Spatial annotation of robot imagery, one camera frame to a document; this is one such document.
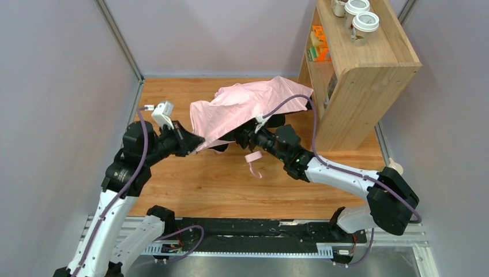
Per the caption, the pink folding umbrella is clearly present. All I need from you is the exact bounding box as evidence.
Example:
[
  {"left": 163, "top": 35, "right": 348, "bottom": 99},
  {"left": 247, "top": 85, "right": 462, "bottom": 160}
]
[{"left": 189, "top": 76, "right": 314, "bottom": 179}]

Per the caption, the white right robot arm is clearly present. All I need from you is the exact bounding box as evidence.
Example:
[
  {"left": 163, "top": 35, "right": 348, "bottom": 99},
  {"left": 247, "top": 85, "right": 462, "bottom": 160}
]
[{"left": 234, "top": 125, "right": 420, "bottom": 236}]

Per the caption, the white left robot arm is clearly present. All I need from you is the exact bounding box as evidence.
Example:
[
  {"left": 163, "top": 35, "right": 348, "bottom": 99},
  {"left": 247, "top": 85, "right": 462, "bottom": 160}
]
[{"left": 54, "top": 120, "right": 205, "bottom": 276}]

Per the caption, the wooden shelf unit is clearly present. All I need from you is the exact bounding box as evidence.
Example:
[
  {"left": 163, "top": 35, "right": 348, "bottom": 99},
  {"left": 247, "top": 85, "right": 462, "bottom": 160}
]
[{"left": 298, "top": 1, "right": 422, "bottom": 152}]

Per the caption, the orange box on shelf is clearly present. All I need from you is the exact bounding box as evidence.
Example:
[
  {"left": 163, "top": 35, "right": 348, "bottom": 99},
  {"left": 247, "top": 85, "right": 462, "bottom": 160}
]
[{"left": 306, "top": 25, "right": 332, "bottom": 62}]

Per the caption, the green juice bottle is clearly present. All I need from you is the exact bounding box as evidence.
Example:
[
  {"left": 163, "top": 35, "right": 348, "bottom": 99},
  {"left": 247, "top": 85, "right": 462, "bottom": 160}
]
[{"left": 387, "top": 157, "right": 404, "bottom": 175}]

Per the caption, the back white lidded cup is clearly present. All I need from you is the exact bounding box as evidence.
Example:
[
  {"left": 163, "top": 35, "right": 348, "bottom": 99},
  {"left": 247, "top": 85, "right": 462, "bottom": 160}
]
[{"left": 330, "top": 0, "right": 348, "bottom": 17}]

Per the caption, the white lidded cup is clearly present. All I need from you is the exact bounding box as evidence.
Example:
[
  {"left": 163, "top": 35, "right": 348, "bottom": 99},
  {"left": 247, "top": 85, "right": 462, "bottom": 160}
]
[
  {"left": 351, "top": 12, "right": 380, "bottom": 46},
  {"left": 330, "top": 0, "right": 348, "bottom": 17},
  {"left": 343, "top": 0, "right": 370, "bottom": 29}
]

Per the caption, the front white lidded cup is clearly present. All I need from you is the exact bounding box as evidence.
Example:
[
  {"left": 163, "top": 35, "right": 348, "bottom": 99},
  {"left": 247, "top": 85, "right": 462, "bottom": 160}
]
[{"left": 351, "top": 12, "right": 380, "bottom": 46}]

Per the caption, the middle white lidded cup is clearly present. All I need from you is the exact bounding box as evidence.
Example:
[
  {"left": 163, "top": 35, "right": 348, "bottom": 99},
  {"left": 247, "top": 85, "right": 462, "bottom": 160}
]
[{"left": 343, "top": 0, "right": 370, "bottom": 29}]

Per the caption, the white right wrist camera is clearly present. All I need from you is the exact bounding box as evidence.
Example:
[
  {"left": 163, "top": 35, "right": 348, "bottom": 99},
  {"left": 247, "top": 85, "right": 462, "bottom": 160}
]
[{"left": 254, "top": 114, "right": 270, "bottom": 133}]

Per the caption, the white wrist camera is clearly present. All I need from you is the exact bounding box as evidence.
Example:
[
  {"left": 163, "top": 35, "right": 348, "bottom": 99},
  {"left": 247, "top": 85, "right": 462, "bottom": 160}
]
[
  {"left": 254, "top": 114, "right": 270, "bottom": 133},
  {"left": 151, "top": 100, "right": 174, "bottom": 130}
]

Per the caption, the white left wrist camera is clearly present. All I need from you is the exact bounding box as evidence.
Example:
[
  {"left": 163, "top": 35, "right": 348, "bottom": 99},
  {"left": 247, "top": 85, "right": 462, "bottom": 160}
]
[{"left": 151, "top": 100, "right": 174, "bottom": 130}]

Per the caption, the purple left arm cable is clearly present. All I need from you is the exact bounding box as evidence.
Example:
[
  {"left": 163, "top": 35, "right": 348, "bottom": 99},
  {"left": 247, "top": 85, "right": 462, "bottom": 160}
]
[{"left": 70, "top": 106, "right": 156, "bottom": 277}]

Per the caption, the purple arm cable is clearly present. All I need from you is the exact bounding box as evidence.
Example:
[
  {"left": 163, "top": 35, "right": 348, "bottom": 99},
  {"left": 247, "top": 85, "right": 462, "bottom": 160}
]
[
  {"left": 70, "top": 106, "right": 156, "bottom": 277},
  {"left": 261, "top": 94, "right": 422, "bottom": 267}
]

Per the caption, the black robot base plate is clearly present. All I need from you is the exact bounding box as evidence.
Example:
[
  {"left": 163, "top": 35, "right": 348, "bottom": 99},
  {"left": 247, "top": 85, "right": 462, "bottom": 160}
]
[{"left": 160, "top": 218, "right": 367, "bottom": 263}]

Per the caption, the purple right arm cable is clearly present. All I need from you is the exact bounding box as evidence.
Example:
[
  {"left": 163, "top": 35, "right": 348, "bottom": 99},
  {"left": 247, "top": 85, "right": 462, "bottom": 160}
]
[{"left": 261, "top": 94, "right": 422, "bottom": 267}]

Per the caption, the aluminium frame rail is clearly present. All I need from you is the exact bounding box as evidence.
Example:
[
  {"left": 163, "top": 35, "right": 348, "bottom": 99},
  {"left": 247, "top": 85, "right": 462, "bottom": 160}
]
[{"left": 77, "top": 215, "right": 438, "bottom": 276}]

